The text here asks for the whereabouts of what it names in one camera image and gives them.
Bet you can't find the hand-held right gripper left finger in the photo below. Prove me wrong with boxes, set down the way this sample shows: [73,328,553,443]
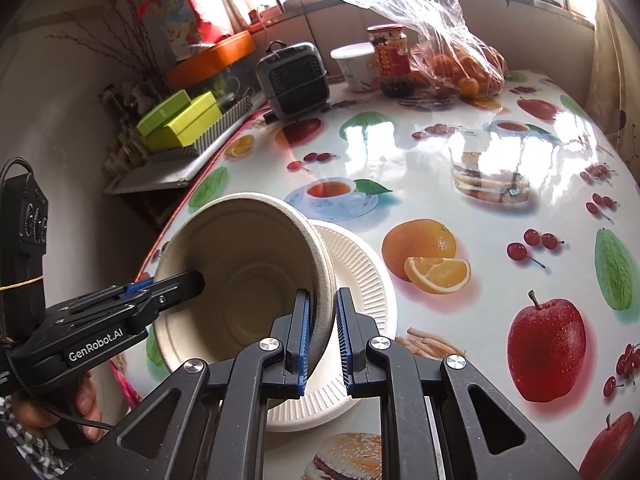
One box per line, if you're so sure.
[62,287,313,480]

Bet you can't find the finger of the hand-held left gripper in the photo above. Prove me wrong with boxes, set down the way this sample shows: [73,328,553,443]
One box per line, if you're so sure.
[47,281,151,318]
[120,270,206,328]

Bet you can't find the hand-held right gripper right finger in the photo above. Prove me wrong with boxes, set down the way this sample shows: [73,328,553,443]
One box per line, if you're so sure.
[335,286,583,480]

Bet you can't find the white paper plate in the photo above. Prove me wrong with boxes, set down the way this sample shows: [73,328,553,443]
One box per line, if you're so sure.
[265,222,398,433]

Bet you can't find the person's left hand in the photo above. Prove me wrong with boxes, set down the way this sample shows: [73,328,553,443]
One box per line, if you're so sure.
[10,375,108,431]

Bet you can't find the yellow rubber band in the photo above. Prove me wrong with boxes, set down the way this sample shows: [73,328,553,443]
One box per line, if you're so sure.
[0,275,44,292]

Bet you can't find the grey flat board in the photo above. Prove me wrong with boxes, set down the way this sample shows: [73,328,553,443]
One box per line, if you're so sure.
[104,105,261,196]

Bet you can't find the grey striped tray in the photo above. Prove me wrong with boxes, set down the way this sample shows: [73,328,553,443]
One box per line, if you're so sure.
[145,95,251,163]

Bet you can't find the clear glass jar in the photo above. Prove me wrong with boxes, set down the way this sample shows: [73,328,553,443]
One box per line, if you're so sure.
[212,62,241,106]

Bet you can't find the orange round box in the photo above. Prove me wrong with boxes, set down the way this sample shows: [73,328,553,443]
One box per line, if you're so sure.
[165,30,258,88]

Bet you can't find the dried branches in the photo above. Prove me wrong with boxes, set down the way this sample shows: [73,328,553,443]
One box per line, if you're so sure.
[47,0,161,81]

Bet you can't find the small grey heater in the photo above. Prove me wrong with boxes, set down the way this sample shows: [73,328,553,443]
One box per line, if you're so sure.
[256,41,331,121]

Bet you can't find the white plastic tub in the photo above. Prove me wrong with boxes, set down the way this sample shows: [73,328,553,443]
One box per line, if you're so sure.
[330,43,382,93]

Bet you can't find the red printed gift bag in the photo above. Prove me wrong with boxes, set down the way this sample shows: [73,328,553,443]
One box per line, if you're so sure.
[137,0,236,61]

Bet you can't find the glass jar with red label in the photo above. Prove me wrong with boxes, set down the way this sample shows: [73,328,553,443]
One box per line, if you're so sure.
[366,23,413,98]

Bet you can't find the pile of oranges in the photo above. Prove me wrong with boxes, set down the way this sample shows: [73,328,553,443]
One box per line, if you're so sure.
[412,45,506,98]

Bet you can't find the clear plastic bag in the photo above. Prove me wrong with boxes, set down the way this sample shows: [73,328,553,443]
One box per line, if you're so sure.
[340,0,508,98]

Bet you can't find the heart-print curtain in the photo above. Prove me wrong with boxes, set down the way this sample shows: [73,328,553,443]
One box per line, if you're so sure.
[585,0,640,171]

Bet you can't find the black braided cable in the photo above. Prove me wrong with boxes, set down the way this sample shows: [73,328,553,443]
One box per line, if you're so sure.
[0,157,31,196]

